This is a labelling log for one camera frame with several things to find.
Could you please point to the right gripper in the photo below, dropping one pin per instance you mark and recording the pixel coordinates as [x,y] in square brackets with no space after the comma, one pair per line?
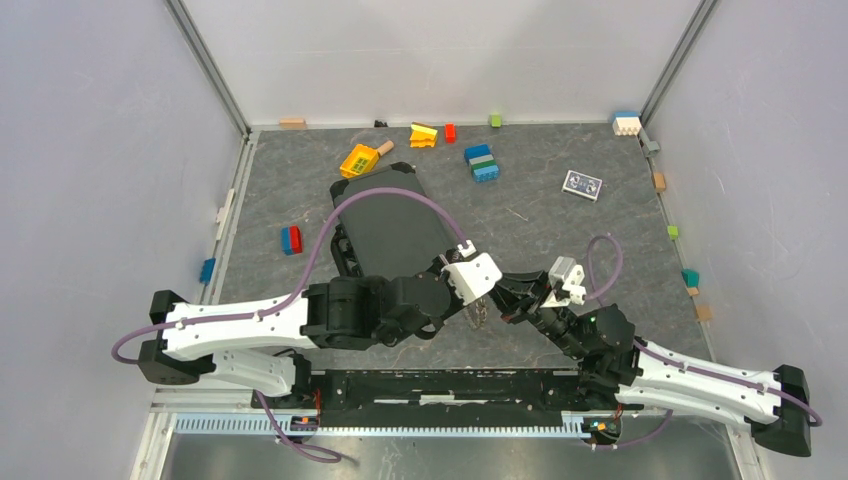
[526,284]

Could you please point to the yellow orange wedge blocks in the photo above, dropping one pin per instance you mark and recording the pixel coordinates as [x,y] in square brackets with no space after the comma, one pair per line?
[422,135]

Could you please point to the metal disc keyring with rings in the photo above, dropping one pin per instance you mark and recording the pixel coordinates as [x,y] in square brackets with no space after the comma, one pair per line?
[476,313]

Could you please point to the blue green stacked bricks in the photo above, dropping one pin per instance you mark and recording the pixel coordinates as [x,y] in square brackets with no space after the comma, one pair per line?
[481,163]

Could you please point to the red blue brick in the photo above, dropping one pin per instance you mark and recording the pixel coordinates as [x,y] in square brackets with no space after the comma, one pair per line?
[291,240]

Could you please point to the teal block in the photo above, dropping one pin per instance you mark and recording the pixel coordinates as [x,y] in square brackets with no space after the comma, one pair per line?
[691,277]

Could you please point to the tan wooden block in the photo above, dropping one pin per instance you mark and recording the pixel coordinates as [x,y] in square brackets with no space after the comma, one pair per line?
[292,123]

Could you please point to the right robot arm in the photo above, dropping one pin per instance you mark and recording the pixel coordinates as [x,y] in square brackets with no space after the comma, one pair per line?
[616,365]

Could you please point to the red small block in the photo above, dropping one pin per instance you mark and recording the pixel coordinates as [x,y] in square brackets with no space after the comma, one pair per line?
[450,134]

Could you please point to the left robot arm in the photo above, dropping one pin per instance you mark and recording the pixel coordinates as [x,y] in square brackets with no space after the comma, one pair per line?
[226,341]

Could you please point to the dark grey hard case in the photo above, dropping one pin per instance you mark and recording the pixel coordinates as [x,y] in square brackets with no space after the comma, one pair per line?
[389,236]

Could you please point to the blue playing card box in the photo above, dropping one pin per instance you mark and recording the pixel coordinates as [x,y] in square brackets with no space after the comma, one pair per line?
[582,185]

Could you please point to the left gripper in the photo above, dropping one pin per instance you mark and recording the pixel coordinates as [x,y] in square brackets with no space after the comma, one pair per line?
[438,269]

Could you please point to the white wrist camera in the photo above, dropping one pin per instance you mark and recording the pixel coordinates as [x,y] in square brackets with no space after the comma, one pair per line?
[476,276]
[565,279]

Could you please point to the grey brick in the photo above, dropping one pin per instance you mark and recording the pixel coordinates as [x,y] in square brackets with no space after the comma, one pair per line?
[649,148]

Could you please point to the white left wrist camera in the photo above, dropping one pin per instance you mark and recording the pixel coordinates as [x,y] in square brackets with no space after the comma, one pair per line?
[476,276]

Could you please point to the wooden peg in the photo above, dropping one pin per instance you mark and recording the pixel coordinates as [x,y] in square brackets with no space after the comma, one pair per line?
[385,148]

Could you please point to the white cable duct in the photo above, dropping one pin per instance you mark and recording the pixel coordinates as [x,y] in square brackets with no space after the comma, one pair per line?
[259,424]

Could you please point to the yellow toy window block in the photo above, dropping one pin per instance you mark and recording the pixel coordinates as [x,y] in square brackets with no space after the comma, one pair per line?
[361,160]

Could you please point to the tan block at right wall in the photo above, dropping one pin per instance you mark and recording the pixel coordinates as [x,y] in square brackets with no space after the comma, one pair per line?
[703,313]

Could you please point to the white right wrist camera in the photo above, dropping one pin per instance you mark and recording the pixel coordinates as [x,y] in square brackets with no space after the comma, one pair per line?
[565,279]

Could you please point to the orange wooden block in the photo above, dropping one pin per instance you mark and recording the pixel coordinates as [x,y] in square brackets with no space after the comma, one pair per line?
[659,182]

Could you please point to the blue block at left wall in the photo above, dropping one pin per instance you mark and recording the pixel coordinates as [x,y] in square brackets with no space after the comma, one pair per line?
[207,271]

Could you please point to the white blue brick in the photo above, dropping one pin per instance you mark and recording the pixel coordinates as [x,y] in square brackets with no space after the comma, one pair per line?
[626,123]

